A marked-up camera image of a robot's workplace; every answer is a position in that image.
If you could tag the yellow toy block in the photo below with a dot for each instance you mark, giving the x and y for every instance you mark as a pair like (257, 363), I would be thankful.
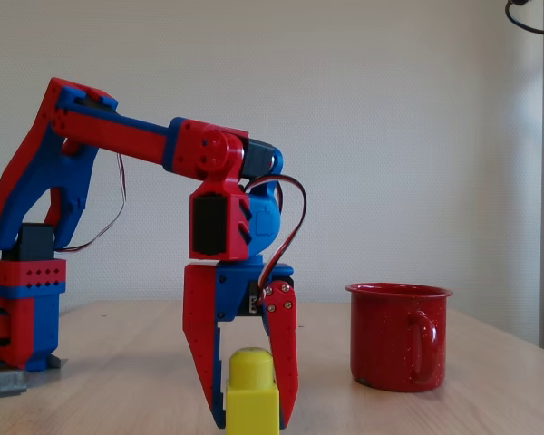
(253, 403)

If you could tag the grey metal base clamp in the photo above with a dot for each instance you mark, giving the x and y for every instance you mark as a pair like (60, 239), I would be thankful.
(4, 383)

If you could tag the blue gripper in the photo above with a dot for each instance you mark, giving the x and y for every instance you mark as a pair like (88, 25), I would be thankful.
(230, 292)

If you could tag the red enamel mug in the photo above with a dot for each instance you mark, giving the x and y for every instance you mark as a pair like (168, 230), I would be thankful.
(383, 344)

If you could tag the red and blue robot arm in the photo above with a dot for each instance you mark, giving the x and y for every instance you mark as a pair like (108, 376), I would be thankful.
(122, 138)

